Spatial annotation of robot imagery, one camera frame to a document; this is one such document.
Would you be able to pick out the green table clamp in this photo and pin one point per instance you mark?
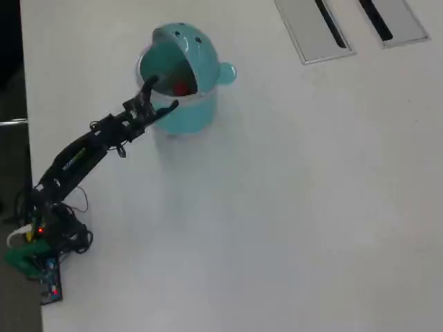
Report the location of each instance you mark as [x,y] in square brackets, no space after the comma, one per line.
[20,257]

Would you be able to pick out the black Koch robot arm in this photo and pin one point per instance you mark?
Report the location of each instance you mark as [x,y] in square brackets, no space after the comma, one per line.
[74,159]

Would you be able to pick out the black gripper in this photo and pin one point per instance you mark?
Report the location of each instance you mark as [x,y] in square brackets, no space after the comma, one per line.
[138,114]

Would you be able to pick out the grey metal bar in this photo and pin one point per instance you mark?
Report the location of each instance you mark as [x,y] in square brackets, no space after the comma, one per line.
[14,121]

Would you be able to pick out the dark electronics circuit board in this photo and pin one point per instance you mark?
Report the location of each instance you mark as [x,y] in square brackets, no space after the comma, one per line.
[52,283]

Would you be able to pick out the red cube block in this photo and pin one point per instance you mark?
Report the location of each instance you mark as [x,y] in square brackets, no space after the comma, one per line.
[180,88]

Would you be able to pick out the teal whale-shaped bin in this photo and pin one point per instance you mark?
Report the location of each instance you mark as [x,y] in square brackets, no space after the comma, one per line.
[194,114]

